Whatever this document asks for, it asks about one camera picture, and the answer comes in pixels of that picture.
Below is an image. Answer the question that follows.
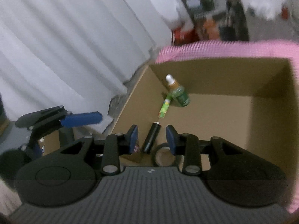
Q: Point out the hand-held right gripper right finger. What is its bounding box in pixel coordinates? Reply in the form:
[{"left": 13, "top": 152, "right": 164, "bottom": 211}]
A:
[{"left": 166, "top": 124, "right": 248, "bottom": 175}]

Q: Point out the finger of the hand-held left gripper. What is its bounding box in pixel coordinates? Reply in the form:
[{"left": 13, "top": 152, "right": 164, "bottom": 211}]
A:
[{"left": 15, "top": 105, "right": 102, "bottom": 136}]

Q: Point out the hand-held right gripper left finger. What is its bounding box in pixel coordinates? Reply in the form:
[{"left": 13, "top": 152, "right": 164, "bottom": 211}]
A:
[{"left": 59, "top": 124, "right": 139, "bottom": 175}]

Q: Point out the black tape roll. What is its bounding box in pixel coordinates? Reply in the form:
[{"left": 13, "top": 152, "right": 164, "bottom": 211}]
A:
[{"left": 153, "top": 143, "right": 180, "bottom": 167}]

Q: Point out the black tube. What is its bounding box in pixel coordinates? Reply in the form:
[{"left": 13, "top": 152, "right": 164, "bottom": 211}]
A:
[{"left": 142, "top": 122, "right": 161, "bottom": 154}]

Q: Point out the green lip balm tube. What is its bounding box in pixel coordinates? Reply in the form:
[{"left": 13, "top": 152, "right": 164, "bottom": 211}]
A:
[{"left": 158, "top": 96, "right": 172, "bottom": 119}]

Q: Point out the green dropper bottle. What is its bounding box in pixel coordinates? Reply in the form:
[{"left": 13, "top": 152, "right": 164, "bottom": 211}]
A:
[{"left": 165, "top": 74, "right": 191, "bottom": 108}]

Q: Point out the large cardboard box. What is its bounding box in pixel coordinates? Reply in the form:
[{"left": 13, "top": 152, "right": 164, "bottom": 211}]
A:
[{"left": 103, "top": 58, "right": 298, "bottom": 171}]

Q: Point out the white fluffy towel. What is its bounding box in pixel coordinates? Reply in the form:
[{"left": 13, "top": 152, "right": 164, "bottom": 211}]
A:
[{"left": 0, "top": 180, "right": 21, "bottom": 217}]

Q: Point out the small cardboard box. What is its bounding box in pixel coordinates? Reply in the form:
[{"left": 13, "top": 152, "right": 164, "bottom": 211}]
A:
[{"left": 42, "top": 132, "right": 61, "bottom": 156}]

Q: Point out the white curtain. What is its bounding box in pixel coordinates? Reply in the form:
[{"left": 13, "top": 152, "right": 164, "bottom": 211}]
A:
[{"left": 0, "top": 0, "right": 178, "bottom": 131}]

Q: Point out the red snack packet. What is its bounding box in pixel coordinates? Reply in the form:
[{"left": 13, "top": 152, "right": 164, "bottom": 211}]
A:
[{"left": 172, "top": 27, "right": 199, "bottom": 46}]

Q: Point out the white plastic bag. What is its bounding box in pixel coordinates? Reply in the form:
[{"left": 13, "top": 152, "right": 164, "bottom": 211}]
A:
[{"left": 161, "top": 0, "right": 194, "bottom": 28}]

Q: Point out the dark printed appliance box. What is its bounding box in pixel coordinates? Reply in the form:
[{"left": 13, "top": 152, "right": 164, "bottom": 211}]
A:
[{"left": 183, "top": 0, "right": 250, "bottom": 42}]

